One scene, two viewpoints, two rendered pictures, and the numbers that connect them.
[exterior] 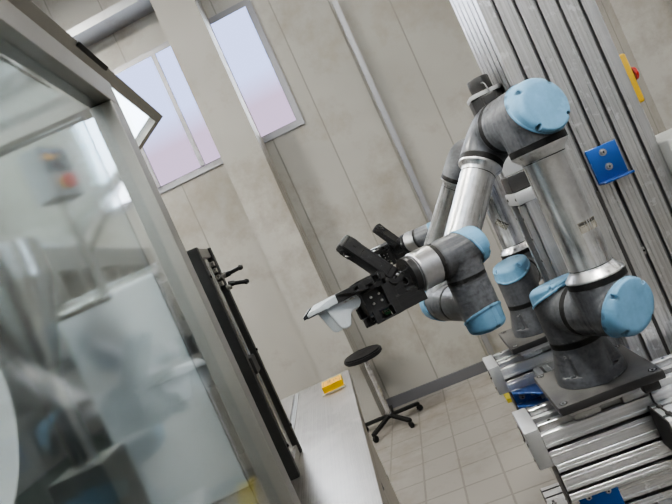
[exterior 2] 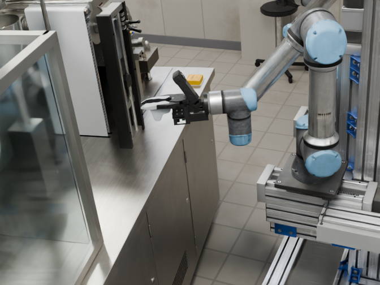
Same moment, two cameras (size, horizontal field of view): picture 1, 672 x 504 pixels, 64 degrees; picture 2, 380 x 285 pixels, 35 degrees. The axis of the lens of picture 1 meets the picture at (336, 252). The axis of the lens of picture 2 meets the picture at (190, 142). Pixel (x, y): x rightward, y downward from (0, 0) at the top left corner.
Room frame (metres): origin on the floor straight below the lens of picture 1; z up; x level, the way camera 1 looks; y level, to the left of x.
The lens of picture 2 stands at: (-0.62, -0.61, 2.11)
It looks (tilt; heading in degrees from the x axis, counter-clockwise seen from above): 32 degrees down; 20
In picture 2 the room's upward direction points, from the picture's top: 6 degrees counter-clockwise
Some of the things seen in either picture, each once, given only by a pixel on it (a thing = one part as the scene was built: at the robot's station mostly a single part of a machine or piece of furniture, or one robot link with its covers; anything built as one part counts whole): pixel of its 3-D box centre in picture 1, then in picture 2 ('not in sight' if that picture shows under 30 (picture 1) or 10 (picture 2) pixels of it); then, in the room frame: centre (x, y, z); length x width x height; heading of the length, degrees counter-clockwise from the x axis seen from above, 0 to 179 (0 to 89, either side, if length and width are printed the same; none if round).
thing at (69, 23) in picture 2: not in sight; (60, 73); (1.24, 0.56, 1.17); 0.34 x 0.05 x 0.54; 92
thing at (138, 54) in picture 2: not in sight; (137, 69); (1.54, 0.37, 1.05); 0.06 x 0.05 x 0.31; 92
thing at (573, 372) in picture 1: (582, 353); (312, 160); (1.21, -0.41, 0.87); 0.15 x 0.15 x 0.10
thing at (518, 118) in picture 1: (565, 211); (322, 99); (1.09, -0.46, 1.19); 0.15 x 0.12 x 0.55; 18
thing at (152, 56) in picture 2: not in sight; (113, 59); (1.75, 0.58, 1.00); 0.40 x 0.16 x 0.06; 92
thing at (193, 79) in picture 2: (332, 384); (194, 79); (1.74, 0.19, 0.91); 0.07 x 0.07 x 0.02; 2
